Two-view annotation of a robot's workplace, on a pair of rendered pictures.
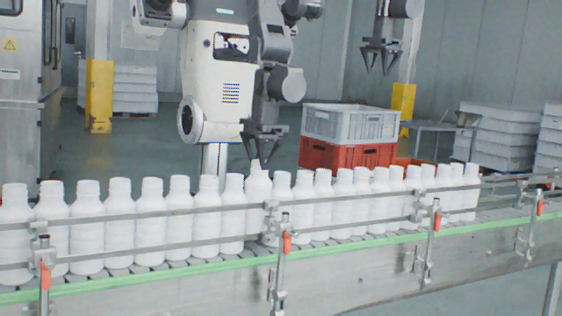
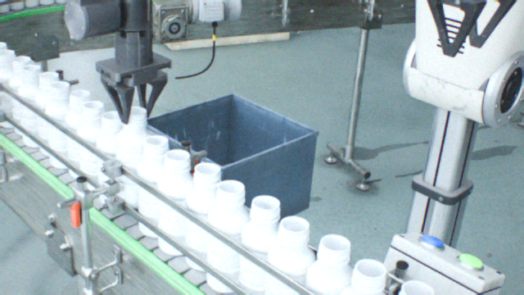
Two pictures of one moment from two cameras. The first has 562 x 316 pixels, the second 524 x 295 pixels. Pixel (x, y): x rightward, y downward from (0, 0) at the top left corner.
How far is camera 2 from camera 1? 1.48 m
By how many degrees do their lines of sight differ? 76
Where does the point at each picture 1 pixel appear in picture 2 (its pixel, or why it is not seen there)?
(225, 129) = (440, 90)
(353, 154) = not seen: outside the picture
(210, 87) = (422, 18)
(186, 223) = (70, 142)
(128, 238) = (42, 129)
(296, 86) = (76, 18)
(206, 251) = not seen: hidden behind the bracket
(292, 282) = (137, 282)
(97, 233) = (24, 112)
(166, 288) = (48, 191)
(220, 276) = not seen: hidden behind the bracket
